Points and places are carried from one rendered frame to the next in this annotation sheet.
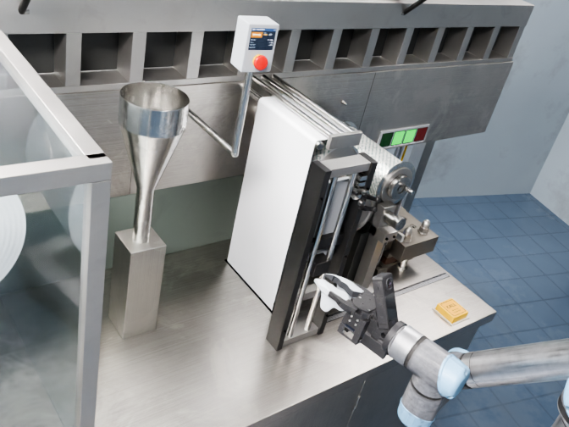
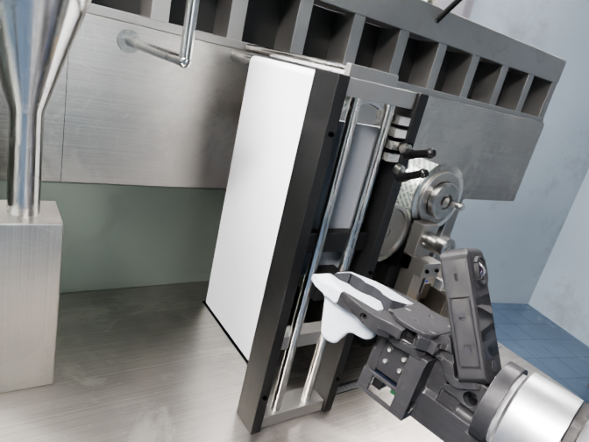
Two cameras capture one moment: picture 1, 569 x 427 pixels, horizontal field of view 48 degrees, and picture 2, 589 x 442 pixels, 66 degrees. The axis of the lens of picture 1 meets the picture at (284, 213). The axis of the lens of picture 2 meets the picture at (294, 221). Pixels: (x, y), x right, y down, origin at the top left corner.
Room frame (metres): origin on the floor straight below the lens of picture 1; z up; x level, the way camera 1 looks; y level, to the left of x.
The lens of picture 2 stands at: (0.65, -0.12, 1.44)
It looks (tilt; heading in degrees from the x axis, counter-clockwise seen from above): 19 degrees down; 6
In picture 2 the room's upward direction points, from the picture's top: 14 degrees clockwise
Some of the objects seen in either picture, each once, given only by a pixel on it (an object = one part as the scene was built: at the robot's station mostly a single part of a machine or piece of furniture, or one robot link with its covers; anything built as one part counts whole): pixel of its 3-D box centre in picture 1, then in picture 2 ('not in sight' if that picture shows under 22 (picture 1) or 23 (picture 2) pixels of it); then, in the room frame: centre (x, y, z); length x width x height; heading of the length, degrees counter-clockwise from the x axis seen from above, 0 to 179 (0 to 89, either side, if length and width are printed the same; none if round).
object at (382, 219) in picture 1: (376, 251); (410, 294); (1.54, -0.29, 1.05); 0.06 x 0.05 x 0.31; 44
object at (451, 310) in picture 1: (451, 310); not in sight; (1.54, -0.56, 0.91); 0.07 x 0.07 x 0.02; 44
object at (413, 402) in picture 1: (425, 397); not in sight; (0.96, -0.37, 1.12); 0.11 x 0.08 x 0.11; 145
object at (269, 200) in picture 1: (262, 199); (251, 204); (1.48, 0.07, 1.17); 0.34 x 0.05 x 0.54; 44
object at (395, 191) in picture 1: (398, 186); (442, 200); (1.59, -0.29, 1.25); 0.07 x 0.02 x 0.07; 134
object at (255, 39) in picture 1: (256, 46); not in sight; (1.24, 0.13, 1.66); 0.07 x 0.07 x 0.10; 38
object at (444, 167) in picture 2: (395, 185); (437, 197); (1.60, -0.28, 1.25); 0.15 x 0.01 x 0.15; 134
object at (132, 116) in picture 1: (153, 108); not in sight; (1.18, 0.31, 1.50); 0.14 x 0.14 x 0.06
